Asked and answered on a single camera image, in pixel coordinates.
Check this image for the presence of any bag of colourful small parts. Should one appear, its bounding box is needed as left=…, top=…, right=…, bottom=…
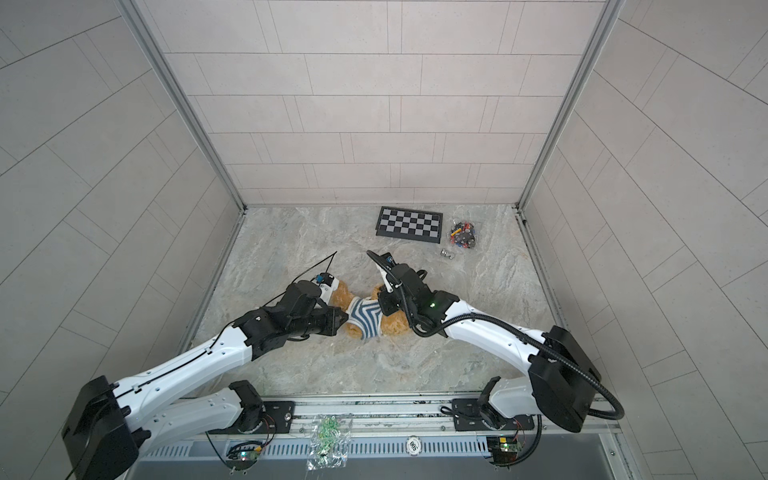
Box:
left=449, top=220, right=477, bottom=249

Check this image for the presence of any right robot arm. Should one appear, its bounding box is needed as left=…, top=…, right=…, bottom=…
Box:
left=374, top=258, right=600, bottom=433

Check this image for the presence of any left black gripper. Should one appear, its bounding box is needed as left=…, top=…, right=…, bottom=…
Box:
left=286, top=305, right=353, bottom=339

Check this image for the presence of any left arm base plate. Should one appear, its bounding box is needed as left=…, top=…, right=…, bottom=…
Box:
left=209, top=401, right=296, bottom=435

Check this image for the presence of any black white chessboard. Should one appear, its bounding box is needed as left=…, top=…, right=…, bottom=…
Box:
left=375, top=206, right=443, bottom=244

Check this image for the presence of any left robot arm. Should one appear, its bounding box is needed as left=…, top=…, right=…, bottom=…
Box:
left=61, top=273, right=347, bottom=479

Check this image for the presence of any round white sticker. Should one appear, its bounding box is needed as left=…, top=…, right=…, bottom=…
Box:
left=406, top=436, right=423, bottom=456

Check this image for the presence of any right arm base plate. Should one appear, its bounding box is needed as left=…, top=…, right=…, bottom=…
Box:
left=448, top=398, right=536, bottom=433

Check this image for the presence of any left circuit board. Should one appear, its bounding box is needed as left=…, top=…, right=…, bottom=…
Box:
left=226, top=440, right=265, bottom=471

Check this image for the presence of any brown teddy bear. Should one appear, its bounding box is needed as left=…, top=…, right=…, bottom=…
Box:
left=331, top=281, right=410, bottom=340

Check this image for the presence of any clear bag with green parts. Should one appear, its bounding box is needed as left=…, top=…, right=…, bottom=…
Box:
left=307, top=415, right=353, bottom=471

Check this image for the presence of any right circuit board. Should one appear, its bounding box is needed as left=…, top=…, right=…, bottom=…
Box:
left=486, top=436, right=522, bottom=467

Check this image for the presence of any aluminium mounting rail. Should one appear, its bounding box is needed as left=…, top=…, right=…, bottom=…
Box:
left=116, top=392, right=622, bottom=444

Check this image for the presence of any blue white striped sweater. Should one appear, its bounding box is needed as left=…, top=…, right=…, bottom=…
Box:
left=345, top=297, right=383, bottom=340

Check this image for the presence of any black corrugated cable hose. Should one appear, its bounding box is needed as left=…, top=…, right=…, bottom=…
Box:
left=365, top=249, right=626, bottom=468

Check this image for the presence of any circuit board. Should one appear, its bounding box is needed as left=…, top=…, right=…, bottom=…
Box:
left=226, top=440, right=265, bottom=471
left=486, top=436, right=522, bottom=467

